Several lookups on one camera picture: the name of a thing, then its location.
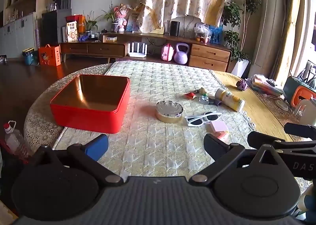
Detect potted plant in vase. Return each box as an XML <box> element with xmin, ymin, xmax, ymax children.
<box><xmin>102</xmin><ymin>2</ymin><xmax>119</xmax><ymax>33</ymax></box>

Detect white sunglasses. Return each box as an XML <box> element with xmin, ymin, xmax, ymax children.
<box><xmin>184</xmin><ymin>112</ymin><xmax>222</xmax><ymax>127</ymax></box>

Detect stack of colourful folders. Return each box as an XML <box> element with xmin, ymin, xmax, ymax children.
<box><xmin>246</xmin><ymin>74</ymin><xmax>285</xmax><ymax>95</ymax></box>

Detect white router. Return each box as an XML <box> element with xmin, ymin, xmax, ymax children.
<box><xmin>127</xmin><ymin>42</ymin><xmax>148</xmax><ymax>58</ymax></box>

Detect white planter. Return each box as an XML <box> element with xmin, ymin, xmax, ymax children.
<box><xmin>230</xmin><ymin>59</ymin><xmax>251</xmax><ymax>79</ymax></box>

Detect purple kettlebell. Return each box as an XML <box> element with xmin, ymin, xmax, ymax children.
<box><xmin>174</xmin><ymin>43</ymin><xmax>190</xmax><ymax>64</ymax></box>

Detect cereal box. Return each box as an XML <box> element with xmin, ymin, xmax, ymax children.
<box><xmin>66</xmin><ymin>21</ymin><xmax>79</xmax><ymax>42</ymax></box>

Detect clear plastic bag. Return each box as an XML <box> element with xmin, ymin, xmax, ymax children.
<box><xmin>194</xmin><ymin>23</ymin><xmax>213</xmax><ymax>43</ymax></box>

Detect white and yellow bottle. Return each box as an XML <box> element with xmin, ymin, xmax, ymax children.
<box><xmin>214</xmin><ymin>88</ymin><xmax>245</xmax><ymax>113</ymax></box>

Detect beige curtain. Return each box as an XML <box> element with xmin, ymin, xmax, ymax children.
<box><xmin>274</xmin><ymin>0</ymin><xmax>305</xmax><ymax>88</ymax></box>

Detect red tin box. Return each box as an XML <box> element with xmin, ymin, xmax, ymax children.
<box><xmin>50</xmin><ymin>74</ymin><xmax>131</xmax><ymax>134</ymax></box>

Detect orange gift box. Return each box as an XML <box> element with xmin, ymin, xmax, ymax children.
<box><xmin>38</xmin><ymin>45</ymin><xmax>61</xmax><ymax>67</ymax></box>

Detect pink sticky note pad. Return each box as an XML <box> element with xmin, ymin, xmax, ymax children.
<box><xmin>209</xmin><ymin>120</ymin><xmax>230</xmax><ymax>140</ymax></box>

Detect grey cabinet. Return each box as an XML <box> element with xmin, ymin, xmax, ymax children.
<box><xmin>41</xmin><ymin>9</ymin><xmax>72</xmax><ymax>47</ymax></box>

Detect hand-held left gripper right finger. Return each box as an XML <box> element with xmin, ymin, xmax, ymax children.
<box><xmin>190</xmin><ymin>133</ymin><xmax>281</xmax><ymax>186</ymax></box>

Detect pink doll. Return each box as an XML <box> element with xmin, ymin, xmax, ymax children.
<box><xmin>114</xmin><ymin>3</ymin><xmax>132</xmax><ymax>32</ymax></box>

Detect small clear eye-drop bottle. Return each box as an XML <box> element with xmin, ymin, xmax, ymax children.
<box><xmin>199</xmin><ymin>95</ymin><xmax>215</xmax><ymax>105</ymax></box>

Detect wall shelf cabinet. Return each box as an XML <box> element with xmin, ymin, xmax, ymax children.
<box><xmin>0</xmin><ymin>0</ymin><xmax>40</xmax><ymax>51</ymax></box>

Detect round white dish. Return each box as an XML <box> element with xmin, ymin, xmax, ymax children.
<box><xmin>275</xmin><ymin>99</ymin><xmax>289</xmax><ymax>111</ymax></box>

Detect orange tissue box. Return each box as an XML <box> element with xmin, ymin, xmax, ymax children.
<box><xmin>290</xmin><ymin>85</ymin><xmax>316</xmax><ymax>110</ymax></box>

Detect white standing air conditioner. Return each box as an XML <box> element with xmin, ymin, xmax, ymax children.
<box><xmin>251</xmin><ymin>0</ymin><xmax>284</xmax><ymax>78</ymax></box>

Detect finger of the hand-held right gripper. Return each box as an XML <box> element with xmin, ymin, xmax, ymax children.
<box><xmin>247</xmin><ymin>131</ymin><xmax>316</xmax><ymax>153</ymax></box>
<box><xmin>284</xmin><ymin>123</ymin><xmax>316</xmax><ymax>139</ymax></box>

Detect purple spiky toy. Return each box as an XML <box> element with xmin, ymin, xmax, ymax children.
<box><xmin>236</xmin><ymin>79</ymin><xmax>248</xmax><ymax>91</ymax></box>

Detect black speaker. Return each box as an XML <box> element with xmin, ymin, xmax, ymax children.
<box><xmin>170</xmin><ymin>20</ymin><xmax>181</xmax><ymax>36</ymax></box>

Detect round metal tin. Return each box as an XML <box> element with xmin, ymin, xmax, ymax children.
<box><xmin>155</xmin><ymin>100</ymin><xmax>184</xmax><ymax>124</ymax></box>

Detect wooden media console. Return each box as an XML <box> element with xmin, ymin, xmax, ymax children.
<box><xmin>59</xmin><ymin>32</ymin><xmax>232</xmax><ymax>73</ymax></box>

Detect potted green tree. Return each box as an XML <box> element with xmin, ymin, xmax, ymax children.
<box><xmin>222</xmin><ymin>0</ymin><xmax>261</xmax><ymax>63</ymax></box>

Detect teal bag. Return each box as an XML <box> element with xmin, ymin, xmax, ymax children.
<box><xmin>283</xmin><ymin>75</ymin><xmax>304</xmax><ymax>98</ymax></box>

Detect clear plastic oil bottle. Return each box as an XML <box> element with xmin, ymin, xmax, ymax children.
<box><xmin>3</xmin><ymin>121</ymin><xmax>33</xmax><ymax>162</ymax></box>

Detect quilted pale blanket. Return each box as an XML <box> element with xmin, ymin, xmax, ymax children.
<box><xmin>53</xmin><ymin>60</ymin><xmax>285</xmax><ymax>174</ymax></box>

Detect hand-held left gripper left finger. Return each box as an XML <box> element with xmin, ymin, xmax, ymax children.
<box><xmin>32</xmin><ymin>134</ymin><xmax>124</xmax><ymax>187</ymax></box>

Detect pink toy case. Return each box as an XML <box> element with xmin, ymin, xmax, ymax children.
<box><xmin>161</xmin><ymin>43</ymin><xmax>175</xmax><ymax>62</ymax></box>

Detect teal bucket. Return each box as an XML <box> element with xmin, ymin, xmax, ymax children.
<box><xmin>22</xmin><ymin>48</ymin><xmax>39</xmax><ymax>65</ymax></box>

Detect yellow bamboo mat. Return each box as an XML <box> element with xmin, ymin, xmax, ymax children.
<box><xmin>212</xmin><ymin>69</ymin><xmax>298</xmax><ymax>142</ymax></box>

